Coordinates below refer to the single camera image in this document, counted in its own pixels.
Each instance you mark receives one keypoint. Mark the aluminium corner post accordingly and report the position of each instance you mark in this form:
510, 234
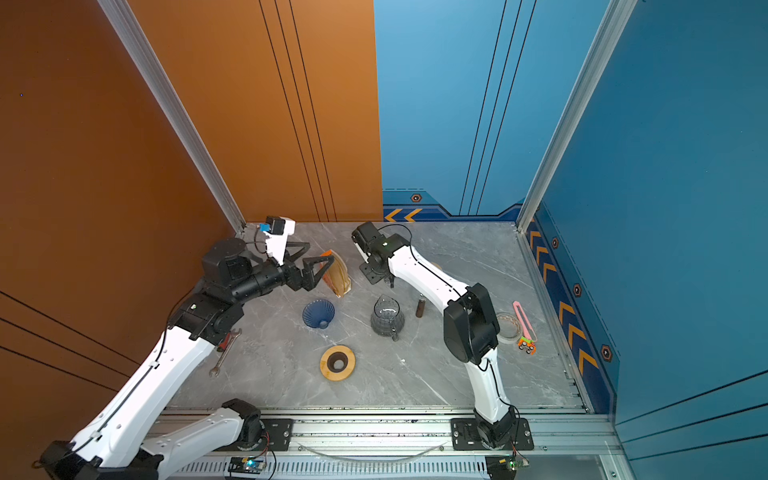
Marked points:
610, 30
127, 27

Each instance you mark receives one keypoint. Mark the clear tape roll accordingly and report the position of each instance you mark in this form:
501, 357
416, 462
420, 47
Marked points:
510, 328

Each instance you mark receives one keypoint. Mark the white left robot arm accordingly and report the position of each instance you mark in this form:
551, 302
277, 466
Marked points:
113, 445

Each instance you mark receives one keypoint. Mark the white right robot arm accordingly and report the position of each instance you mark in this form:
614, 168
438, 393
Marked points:
470, 323

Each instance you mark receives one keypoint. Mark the silver wrench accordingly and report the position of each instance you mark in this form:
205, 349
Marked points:
224, 348

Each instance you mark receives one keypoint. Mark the right green circuit board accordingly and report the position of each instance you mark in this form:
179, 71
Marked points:
505, 467

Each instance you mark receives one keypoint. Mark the blue ribbed dripper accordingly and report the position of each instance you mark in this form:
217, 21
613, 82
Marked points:
318, 314

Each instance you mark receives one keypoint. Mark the left green circuit board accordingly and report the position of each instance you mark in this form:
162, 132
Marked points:
249, 465

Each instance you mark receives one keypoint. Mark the pink handled tool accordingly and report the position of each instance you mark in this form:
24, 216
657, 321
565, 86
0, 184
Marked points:
528, 338

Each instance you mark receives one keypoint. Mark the brown small bottle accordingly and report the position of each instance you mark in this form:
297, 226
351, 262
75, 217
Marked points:
421, 306

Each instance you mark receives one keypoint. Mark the green circuit board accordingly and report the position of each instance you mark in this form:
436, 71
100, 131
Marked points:
249, 465
505, 467

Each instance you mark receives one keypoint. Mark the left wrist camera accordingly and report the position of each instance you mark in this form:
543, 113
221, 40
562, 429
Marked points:
277, 231

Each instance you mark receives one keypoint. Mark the aluminium right corner post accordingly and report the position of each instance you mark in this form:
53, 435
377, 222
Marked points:
610, 30

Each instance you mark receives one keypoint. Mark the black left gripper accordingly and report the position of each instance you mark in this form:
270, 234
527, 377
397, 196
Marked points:
306, 280

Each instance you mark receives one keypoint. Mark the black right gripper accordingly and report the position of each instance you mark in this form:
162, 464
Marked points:
369, 275

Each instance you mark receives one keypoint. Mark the aluminium left corner post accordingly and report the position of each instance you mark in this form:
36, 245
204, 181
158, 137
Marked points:
127, 27

